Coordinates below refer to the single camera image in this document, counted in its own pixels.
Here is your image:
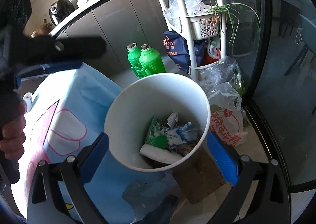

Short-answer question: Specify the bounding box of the green snack packet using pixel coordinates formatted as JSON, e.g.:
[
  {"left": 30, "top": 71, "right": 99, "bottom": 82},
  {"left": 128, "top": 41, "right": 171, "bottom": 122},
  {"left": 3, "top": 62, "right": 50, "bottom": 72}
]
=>
[{"left": 145, "top": 116, "right": 169, "bottom": 149}]

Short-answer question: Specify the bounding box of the blue white carton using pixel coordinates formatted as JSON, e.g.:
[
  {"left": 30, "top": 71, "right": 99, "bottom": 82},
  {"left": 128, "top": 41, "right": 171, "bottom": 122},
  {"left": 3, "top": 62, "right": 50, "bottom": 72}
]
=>
[{"left": 164, "top": 122, "right": 199, "bottom": 149}]

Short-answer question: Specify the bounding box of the white round trash bin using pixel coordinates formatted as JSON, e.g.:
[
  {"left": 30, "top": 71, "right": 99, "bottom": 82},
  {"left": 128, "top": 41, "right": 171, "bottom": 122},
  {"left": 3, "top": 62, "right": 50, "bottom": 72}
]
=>
[{"left": 104, "top": 73, "right": 211, "bottom": 172}]

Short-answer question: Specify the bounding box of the person's left hand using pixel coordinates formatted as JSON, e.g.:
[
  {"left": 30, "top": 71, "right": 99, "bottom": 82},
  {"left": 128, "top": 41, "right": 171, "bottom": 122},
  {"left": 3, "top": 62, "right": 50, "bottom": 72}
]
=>
[{"left": 1, "top": 100, "right": 27, "bottom": 161}]

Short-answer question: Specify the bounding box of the brown cardboard piece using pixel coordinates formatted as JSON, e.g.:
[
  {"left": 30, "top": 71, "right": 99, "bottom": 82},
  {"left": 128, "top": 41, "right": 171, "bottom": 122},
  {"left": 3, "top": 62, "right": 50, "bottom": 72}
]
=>
[{"left": 172, "top": 148, "right": 226, "bottom": 205}]

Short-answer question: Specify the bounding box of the copper cooking pot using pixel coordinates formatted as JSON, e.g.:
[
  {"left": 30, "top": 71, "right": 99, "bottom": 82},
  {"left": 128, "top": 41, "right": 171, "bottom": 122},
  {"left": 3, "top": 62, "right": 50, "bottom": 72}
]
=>
[{"left": 31, "top": 23, "right": 53, "bottom": 38}]

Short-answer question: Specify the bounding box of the white red printed plastic bag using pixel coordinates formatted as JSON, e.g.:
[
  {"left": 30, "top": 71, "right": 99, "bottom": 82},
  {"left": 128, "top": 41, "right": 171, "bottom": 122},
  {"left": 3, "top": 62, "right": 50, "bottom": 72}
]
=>
[{"left": 207, "top": 82, "right": 248, "bottom": 147}]

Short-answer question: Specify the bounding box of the light blue cartoon tablecloth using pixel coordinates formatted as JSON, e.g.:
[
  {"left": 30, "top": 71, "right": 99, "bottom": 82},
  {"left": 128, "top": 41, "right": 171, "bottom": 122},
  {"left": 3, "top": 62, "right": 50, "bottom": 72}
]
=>
[{"left": 11, "top": 64, "right": 176, "bottom": 223}]

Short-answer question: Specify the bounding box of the black air fryer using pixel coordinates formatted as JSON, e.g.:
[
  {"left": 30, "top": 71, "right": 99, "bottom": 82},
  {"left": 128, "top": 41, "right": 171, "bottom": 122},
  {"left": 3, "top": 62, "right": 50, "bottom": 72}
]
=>
[{"left": 49, "top": 0, "right": 75, "bottom": 26}]

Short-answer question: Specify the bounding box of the green plastic bottle left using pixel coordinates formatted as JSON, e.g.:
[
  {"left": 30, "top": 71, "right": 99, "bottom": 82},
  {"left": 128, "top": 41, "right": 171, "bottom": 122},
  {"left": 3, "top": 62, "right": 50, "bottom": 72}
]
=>
[{"left": 126, "top": 43, "right": 144, "bottom": 78}]

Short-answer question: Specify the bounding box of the green plastic bottle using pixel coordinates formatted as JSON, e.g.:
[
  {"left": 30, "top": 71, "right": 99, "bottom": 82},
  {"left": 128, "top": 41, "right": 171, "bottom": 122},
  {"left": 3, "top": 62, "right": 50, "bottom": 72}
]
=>
[
  {"left": 126, "top": 43, "right": 144, "bottom": 78},
  {"left": 139, "top": 44, "right": 166, "bottom": 77}
]

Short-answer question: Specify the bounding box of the green plastic bottle right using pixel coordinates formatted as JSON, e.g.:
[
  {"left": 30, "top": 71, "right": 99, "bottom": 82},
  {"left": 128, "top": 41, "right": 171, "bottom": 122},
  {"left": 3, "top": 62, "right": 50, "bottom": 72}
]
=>
[{"left": 139, "top": 44, "right": 166, "bottom": 77}]

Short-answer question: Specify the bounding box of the dark blue shopping bag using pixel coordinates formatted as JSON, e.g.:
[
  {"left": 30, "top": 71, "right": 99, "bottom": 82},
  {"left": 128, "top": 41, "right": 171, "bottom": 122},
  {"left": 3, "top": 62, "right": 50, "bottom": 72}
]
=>
[{"left": 163, "top": 31, "right": 208, "bottom": 73}]

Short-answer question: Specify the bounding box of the green spider plant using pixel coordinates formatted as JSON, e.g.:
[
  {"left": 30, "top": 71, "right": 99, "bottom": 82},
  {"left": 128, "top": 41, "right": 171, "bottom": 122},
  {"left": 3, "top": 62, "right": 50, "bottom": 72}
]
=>
[{"left": 205, "top": 2, "right": 261, "bottom": 46}]

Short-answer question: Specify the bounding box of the white tiered storage rack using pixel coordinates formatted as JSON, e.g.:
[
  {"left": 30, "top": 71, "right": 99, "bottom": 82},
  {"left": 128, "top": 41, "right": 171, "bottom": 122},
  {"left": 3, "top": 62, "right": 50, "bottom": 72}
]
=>
[{"left": 159, "top": 0, "right": 227, "bottom": 82}]

